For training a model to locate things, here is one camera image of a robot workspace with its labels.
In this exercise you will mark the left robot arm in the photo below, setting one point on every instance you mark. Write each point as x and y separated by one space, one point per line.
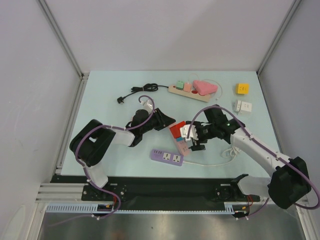
92 142

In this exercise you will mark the red cube socket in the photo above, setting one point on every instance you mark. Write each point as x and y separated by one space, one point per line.
175 129

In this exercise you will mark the orange adapter plug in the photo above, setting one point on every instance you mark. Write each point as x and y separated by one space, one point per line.
187 87

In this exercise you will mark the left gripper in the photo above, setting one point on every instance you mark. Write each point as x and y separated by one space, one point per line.
162 120

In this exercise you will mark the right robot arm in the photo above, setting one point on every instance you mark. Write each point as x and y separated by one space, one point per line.
288 179

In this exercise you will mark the green adapter plug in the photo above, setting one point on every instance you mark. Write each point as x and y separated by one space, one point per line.
179 85

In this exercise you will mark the yellow cube socket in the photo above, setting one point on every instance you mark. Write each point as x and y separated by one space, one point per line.
242 88

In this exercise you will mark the pink power strip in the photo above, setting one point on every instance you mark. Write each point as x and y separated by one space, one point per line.
181 146

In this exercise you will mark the white cube socket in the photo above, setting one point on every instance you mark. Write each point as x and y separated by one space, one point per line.
242 107

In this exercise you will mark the purple power strip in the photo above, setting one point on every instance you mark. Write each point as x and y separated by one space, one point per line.
166 157

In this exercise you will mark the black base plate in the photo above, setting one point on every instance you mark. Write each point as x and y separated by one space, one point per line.
164 193

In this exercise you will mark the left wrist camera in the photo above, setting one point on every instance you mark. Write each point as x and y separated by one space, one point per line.
148 106

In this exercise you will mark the blue adapter plug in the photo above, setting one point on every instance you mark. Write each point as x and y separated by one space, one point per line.
179 139

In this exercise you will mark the beige power strip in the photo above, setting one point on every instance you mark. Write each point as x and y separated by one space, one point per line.
192 95

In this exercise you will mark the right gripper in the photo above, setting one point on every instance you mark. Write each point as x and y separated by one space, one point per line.
200 132

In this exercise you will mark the pink triangular socket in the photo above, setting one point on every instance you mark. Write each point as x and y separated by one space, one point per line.
204 88

